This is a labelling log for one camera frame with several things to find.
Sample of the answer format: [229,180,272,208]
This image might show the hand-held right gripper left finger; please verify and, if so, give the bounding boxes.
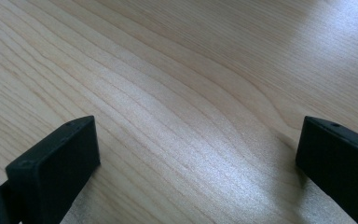
[5,115,102,224]

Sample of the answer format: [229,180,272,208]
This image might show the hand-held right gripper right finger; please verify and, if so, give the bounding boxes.
[295,115,358,224]

